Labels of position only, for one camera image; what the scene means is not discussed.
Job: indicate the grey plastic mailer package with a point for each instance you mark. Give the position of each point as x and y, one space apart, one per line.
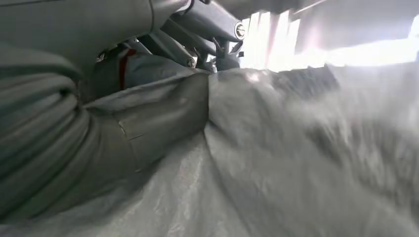
262 157

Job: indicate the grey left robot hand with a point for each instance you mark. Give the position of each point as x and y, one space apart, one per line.
98 26

